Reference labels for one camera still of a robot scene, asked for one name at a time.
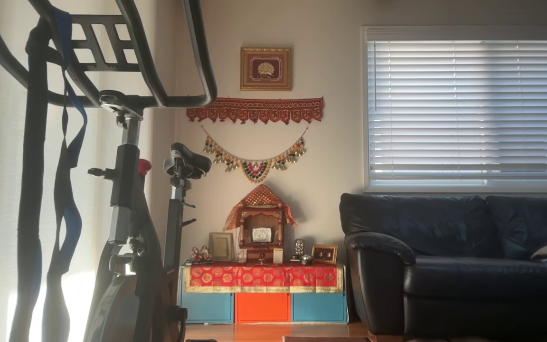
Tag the small dark framed picture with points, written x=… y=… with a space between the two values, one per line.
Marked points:
x=325 y=254

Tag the red embroidered wall hanging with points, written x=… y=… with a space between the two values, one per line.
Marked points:
x=254 y=109

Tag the gold framed wall picture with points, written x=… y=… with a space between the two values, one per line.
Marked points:
x=266 y=69

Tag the small white card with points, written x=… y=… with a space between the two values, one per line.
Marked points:
x=278 y=256

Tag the blue orange low cabinet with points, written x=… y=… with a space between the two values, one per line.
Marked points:
x=261 y=308

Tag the small dark metal bowl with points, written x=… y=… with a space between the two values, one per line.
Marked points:
x=306 y=260

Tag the white window blinds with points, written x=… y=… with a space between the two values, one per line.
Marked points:
x=473 y=114

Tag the black exercise bike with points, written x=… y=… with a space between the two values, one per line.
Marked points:
x=126 y=190

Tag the white curtain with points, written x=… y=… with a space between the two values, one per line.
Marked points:
x=5 y=190

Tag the white window frame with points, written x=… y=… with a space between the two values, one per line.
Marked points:
x=468 y=33

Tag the small wooden shrine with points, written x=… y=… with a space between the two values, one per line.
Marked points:
x=260 y=223

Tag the small silver idol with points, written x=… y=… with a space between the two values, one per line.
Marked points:
x=298 y=248

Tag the beaded wall garland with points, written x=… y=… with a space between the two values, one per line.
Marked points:
x=254 y=170

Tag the black leather sofa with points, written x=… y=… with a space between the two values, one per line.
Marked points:
x=444 y=285

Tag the gold standing picture frame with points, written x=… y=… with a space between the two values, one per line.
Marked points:
x=221 y=247

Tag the small colourful figurines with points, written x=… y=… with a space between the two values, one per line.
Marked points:
x=201 y=255

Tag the red gold brocade cloth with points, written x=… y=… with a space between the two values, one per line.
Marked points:
x=264 y=276

